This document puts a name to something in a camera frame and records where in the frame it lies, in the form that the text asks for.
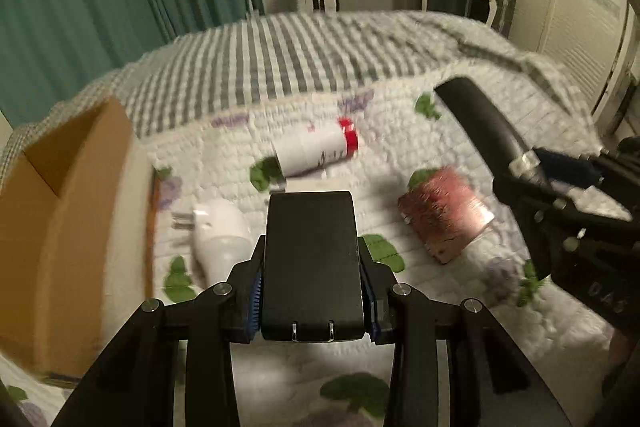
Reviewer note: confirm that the white floral quilt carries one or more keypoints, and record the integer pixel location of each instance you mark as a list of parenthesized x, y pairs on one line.
[(450, 347)]

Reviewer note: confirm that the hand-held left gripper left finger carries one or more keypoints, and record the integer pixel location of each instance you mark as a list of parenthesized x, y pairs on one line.
[(253, 302)]

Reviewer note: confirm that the white plug adapter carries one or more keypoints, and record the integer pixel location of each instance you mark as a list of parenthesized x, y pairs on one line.
[(217, 232)]

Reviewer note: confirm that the black power adapter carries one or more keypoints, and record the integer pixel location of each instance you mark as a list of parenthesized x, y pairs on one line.
[(310, 267)]

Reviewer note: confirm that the brown cardboard box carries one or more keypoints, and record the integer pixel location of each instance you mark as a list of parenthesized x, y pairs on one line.
[(65, 227)]

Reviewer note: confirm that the shiny pink flat box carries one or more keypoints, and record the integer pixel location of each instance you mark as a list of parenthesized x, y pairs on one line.
[(445, 212)]

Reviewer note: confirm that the grey white striped blanket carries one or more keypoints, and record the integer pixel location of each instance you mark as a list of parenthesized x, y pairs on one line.
[(300, 57)]

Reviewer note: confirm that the white bottle with red cap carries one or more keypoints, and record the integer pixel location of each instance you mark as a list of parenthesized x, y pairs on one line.
[(317, 147)]

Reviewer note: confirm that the white louvered wardrobe door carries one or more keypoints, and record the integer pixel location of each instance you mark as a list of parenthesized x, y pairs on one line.
[(580, 22)]

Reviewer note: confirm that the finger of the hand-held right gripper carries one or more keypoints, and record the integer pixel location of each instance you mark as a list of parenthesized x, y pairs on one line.
[(570, 172), (540, 207)]

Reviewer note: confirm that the black cylindrical tube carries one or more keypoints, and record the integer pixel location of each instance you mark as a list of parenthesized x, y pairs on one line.
[(480, 127)]

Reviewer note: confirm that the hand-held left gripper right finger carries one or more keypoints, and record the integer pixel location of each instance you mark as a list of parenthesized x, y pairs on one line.
[(372, 307)]

